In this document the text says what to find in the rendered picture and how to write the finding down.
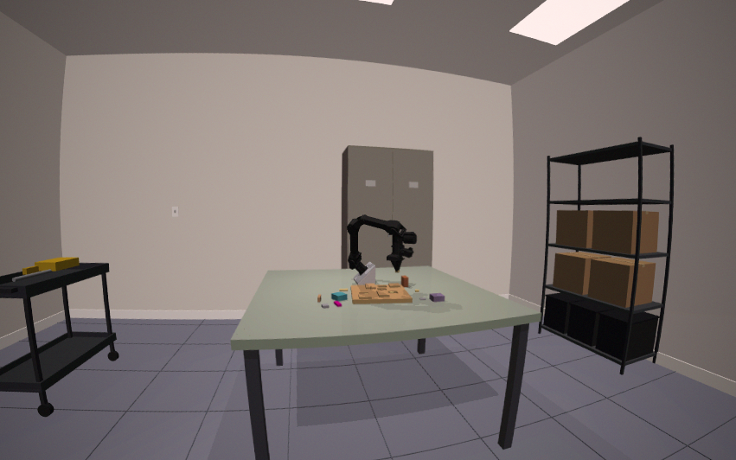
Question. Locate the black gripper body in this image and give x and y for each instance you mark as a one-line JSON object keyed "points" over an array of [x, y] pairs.
{"points": [[394, 256]]}

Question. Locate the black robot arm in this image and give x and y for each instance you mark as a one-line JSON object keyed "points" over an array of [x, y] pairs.
{"points": [[392, 227]]}

